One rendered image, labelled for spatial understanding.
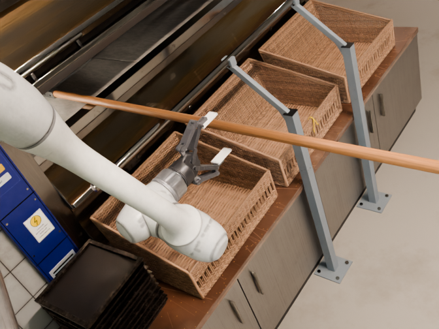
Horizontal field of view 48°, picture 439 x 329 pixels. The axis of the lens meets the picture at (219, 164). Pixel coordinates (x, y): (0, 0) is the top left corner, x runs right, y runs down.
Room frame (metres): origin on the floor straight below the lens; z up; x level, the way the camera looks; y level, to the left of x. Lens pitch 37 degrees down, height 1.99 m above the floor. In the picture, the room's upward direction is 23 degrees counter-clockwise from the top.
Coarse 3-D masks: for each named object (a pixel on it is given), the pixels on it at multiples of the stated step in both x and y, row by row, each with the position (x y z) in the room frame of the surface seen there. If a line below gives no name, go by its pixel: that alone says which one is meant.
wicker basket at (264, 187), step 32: (160, 160) 1.77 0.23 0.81; (224, 160) 1.68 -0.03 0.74; (192, 192) 1.75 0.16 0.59; (224, 192) 1.67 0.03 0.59; (256, 192) 1.45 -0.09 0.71; (96, 224) 1.51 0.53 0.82; (224, 224) 1.48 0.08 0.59; (256, 224) 1.40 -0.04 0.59; (160, 256) 1.27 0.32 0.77; (224, 256) 1.28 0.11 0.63; (192, 288) 1.19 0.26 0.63
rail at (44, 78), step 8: (152, 0) 1.83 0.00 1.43; (136, 8) 1.78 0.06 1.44; (128, 16) 1.75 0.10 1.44; (112, 24) 1.72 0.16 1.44; (120, 24) 1.72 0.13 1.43; (104, 32) 1.67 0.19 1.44; (112, 32) 1.69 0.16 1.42; (96, 40) 1.64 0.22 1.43; (80, 48) 1.61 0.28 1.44; (88, 48) 1.62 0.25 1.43; (72, 56) 1.58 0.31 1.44; (80, 56) 1.60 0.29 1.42; (64, 64) 1.55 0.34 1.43; (48, 72) 1.52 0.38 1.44; (56, 72) 1.53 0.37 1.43; (40, 80) 1.49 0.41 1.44
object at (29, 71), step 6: (78, 36) 1.66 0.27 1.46; (66, 42) 1.63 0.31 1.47; (72, 42) 1.64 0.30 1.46; (78, 42) 1.65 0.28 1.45; (60, 48) 1.61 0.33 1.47; (48, 54) 1.59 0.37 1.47; (54, 54) 1.59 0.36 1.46; (42, 60) 1.57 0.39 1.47; (48, 60) 1.58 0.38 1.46; (36, 66) 1.55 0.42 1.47; (24, 72) 1.52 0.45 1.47; (30, 72) 1.53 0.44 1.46; (36, 78) 1.53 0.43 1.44
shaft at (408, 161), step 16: (64, 96) 1.87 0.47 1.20; (80, 96) 1.79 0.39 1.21; (144, 112) 1.49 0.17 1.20; (160, 112) 1.43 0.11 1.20; (176, 112) 1.39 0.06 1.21; (224, 128) 1.22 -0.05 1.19; (240, 128) 1.17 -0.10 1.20; (256, 128) 1.14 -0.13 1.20; (304, 144) 1.00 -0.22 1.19; (320, 144) 0.97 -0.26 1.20; (336, 144) 0.94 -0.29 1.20; (352, 144) 0.92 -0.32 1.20; (384, 160) 0.84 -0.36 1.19; (400, 160) 0.81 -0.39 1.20; (416, 160) 0.79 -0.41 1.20; (432, 160) 0.77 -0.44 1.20
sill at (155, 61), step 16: (224, 0) 2.26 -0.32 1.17; (208, 16) 2.18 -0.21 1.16; (176, 32) 2.10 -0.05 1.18; (192, 32) 2.10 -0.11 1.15; (160, 48) 2.00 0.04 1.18; (176, 48) 2.02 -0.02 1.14; (144, 64) 1.91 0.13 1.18; (128, 80) 1.84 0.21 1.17; (96, 96) 1.80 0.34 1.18; (112, 96) 1.78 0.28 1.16; (80, 112) 1.72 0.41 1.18; (96, 112) 1.72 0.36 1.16; (80, 128) 1.66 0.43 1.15
